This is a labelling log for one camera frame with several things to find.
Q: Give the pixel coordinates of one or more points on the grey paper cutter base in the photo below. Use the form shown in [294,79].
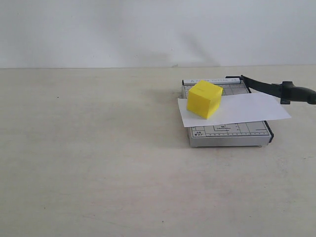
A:
[204,134]

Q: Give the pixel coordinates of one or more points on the black cutter blade arm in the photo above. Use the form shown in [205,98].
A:
[287,92]

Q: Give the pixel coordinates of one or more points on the white paper sheet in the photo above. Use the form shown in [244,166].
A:
[238,108]

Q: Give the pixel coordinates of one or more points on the yellow cube block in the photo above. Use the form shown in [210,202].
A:
[204,99]

